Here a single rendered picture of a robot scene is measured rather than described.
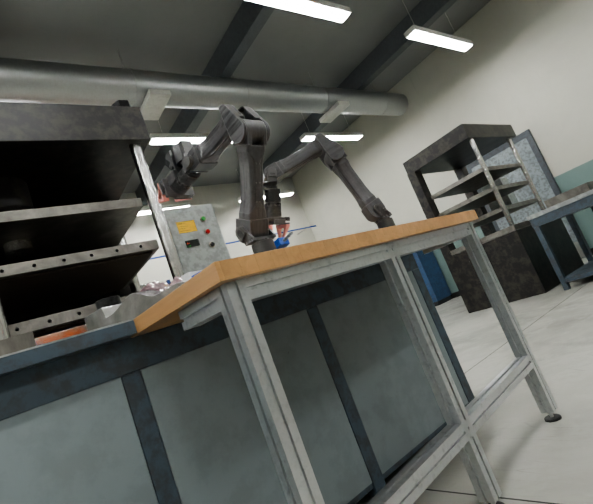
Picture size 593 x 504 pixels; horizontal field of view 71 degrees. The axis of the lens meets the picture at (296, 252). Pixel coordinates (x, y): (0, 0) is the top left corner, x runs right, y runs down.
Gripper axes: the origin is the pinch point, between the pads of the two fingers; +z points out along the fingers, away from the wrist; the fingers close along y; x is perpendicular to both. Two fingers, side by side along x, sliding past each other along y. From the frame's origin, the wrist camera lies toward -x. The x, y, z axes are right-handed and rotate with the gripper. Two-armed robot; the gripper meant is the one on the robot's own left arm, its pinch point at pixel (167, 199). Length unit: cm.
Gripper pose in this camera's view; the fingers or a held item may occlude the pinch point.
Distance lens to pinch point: 153.0
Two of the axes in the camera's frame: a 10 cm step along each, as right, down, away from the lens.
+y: -7.0, 1.5, -7.0
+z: -6.1, 3.9, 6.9
